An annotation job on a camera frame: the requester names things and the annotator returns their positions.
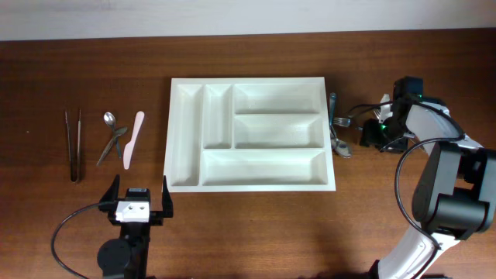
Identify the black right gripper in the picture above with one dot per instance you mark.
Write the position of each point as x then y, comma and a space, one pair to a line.
370, 136

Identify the steel fork underneath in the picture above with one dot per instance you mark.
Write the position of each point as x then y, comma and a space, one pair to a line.
345, 122

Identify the dark steel teaspoon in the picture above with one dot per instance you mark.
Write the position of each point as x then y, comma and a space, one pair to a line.
115, 135

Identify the white plastic cutlery tray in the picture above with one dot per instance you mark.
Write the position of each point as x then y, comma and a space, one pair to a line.
248, 134

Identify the steel tweezers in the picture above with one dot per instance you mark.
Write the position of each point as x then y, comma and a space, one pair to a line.
74, 147

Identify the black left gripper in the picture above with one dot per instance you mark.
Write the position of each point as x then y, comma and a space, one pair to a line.
109, 201

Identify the small steel teaspoon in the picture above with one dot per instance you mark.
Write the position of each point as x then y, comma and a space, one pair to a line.
110, 121

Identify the pink plastic knife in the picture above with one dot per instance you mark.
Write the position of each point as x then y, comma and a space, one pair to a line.
129, 147

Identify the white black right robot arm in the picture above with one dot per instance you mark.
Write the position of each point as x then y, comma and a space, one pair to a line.
455, 195

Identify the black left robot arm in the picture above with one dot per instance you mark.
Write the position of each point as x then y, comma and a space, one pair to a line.
126, 256

